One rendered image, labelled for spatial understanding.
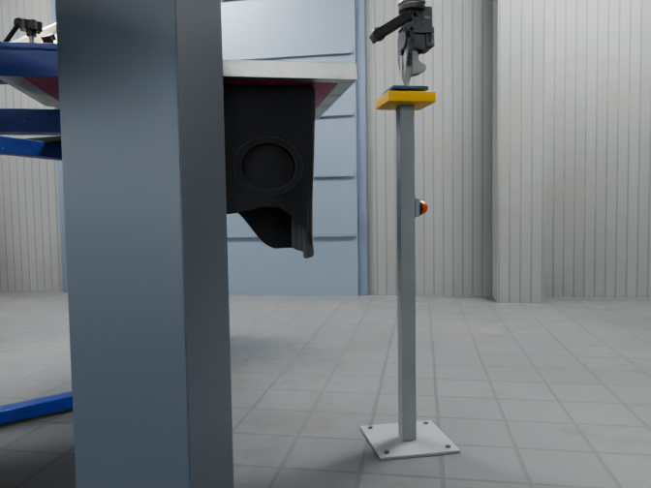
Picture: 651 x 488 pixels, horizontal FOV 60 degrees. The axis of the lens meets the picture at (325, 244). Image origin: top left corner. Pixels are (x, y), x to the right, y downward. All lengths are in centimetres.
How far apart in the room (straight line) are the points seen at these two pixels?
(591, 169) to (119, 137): 384
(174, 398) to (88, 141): 38
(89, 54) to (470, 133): 360
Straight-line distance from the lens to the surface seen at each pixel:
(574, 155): 437
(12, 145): 234
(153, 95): 83
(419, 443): 164
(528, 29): 416
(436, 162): 424
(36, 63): 139
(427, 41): 161
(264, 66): 135
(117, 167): 84
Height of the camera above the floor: 65
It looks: 3 degrees down
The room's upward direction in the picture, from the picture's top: 1 degrees counter-clockwise
